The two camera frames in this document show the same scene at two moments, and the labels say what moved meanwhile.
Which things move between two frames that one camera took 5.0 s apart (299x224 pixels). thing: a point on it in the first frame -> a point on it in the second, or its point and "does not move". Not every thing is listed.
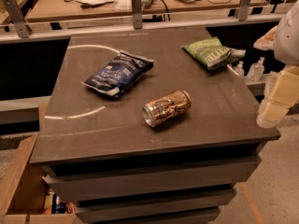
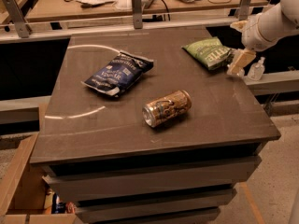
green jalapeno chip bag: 213,53 does not move
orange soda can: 161,110 does not move
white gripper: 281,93 -> 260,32
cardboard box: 22,189 does not move
